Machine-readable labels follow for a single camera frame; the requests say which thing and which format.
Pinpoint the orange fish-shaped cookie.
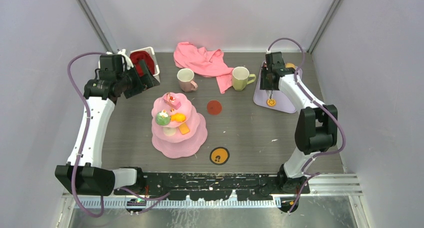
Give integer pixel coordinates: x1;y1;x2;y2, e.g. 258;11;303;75
170;113;187;123

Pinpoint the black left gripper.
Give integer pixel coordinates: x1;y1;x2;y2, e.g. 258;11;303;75
116;60;159;99

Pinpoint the pink three-tier dessert stand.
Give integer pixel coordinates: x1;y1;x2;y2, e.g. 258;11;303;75
151;92;208;159

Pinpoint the lavender serving tray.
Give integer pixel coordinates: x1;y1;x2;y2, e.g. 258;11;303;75
253;70;297;114

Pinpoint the green mug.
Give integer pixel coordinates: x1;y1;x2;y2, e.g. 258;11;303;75
231;66;257;91

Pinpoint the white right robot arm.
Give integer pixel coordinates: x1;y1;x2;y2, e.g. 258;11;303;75
258;51;338;194

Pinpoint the orange wafer bar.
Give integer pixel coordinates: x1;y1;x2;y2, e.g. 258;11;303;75
178;122;190;135

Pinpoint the golden round bun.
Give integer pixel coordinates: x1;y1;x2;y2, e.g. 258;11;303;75
285;62;296;70

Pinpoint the green frog macaron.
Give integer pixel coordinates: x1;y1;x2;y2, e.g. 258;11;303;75
155;109;172;126

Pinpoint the orange lotus-root cookie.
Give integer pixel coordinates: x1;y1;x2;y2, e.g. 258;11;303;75
266;98;277;107

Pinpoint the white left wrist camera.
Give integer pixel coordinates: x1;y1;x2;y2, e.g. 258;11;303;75
117;49;134;70

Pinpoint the pink cherry cake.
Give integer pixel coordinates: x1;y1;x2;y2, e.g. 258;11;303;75
163;92;181;110

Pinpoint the orange round sticker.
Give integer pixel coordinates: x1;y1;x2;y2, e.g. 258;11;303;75
209;147;230;166

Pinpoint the white round cake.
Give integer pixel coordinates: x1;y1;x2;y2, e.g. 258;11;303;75
162;127;177;137

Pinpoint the pink cloth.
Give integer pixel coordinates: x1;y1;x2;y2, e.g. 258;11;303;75
173;41;233;94

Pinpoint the dark red towel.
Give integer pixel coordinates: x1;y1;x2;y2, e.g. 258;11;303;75
129;50;155;77

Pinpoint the white plastic basket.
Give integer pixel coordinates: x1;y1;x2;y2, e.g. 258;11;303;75
130;46;161;82

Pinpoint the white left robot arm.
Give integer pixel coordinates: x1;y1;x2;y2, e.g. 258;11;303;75
54;53;160;196

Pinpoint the red round coaster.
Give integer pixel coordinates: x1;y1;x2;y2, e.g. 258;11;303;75
206;100;223;116

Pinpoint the pink mug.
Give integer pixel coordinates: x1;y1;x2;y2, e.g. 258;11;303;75
177;68;198;93

